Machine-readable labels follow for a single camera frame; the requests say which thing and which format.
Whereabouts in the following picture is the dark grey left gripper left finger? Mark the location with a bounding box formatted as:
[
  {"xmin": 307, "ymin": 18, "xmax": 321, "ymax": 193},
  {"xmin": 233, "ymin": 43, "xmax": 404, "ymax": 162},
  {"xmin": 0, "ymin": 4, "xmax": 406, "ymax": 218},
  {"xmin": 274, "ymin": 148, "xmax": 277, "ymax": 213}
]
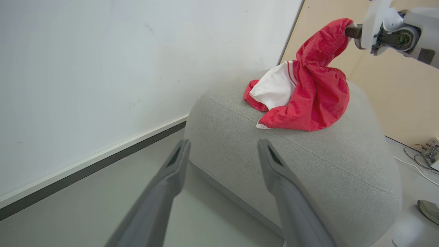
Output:
[{"xmin": 105, "ymin": 139, "xmax": 191, "ymax": 247}]

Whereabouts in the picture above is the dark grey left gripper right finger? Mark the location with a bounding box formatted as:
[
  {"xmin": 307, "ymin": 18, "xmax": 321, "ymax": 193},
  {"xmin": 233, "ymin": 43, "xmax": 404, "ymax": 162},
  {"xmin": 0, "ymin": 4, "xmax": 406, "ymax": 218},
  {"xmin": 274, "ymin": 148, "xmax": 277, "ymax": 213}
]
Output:
[{"xmin": 257, "ymin": 139, "xmax": 337, "ymax": 247}]

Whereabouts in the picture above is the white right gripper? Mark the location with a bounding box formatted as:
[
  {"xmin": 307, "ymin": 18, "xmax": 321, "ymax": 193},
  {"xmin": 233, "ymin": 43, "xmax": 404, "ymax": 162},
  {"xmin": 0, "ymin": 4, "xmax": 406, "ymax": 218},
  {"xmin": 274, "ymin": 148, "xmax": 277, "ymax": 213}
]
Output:
[{"xmin": 345, "ymin": 0, "xmax": 421, "ymax": 57}]

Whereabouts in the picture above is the red and white clothing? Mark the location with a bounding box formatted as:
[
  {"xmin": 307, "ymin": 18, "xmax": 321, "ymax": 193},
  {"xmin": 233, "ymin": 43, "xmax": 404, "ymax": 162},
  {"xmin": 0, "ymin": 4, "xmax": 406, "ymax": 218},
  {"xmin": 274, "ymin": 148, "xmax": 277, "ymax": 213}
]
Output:
[{"xmin": 244, "ymin": 18, "xmax": 354, "ymax": 132}]

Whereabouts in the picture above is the grey fabric ottoman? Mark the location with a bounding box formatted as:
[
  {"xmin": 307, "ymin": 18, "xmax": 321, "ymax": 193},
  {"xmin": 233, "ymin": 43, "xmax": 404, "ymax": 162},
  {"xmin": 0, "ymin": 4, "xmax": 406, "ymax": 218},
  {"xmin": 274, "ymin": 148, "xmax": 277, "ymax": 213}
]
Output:
[{"xmin": 184, "ymin": 70, "xmax": 402, "ymax": 247}]

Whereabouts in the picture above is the white and black baseboard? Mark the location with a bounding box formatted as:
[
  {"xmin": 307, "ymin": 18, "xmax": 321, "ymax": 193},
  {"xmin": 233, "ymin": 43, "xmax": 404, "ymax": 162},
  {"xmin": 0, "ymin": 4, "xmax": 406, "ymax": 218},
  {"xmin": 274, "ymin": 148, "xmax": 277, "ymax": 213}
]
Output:
[{"xmin": 0, "ymin": 115, "xmax": 187, "ymax": 222}]

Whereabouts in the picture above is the grey rounded floor object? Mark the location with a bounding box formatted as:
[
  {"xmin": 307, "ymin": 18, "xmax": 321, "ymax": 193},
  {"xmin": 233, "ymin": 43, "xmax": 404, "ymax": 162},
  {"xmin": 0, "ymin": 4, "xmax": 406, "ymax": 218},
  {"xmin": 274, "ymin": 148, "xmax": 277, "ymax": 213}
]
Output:
[{"xmin": 417, "ymin": 200, "xmax": 439, "ymax": 226}]

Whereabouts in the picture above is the white power box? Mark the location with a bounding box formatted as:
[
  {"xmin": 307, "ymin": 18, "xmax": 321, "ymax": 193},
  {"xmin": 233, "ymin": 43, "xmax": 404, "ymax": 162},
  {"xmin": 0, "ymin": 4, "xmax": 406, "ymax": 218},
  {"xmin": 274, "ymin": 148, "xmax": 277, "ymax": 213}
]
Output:
[{"xmin": 421, "ymin": 137, "xmax": 439, "ymax": 171}]

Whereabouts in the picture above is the thin white cable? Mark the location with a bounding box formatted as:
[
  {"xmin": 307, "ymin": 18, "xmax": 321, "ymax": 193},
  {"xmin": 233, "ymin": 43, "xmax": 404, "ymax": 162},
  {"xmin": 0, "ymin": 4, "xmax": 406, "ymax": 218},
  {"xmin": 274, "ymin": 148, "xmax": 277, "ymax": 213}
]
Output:
[{"xmin": 393, "ymin": 156, "xmax": 439, "ymax": 187}]

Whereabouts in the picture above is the thin black cable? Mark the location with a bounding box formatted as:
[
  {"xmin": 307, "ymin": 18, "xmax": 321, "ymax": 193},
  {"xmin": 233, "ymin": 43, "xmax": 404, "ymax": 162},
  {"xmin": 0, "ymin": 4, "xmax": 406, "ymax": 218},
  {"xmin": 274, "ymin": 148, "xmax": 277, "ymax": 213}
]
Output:
[{"xmin": 404, "ymin": 144, "xmax": 439, "ymax": 175}]

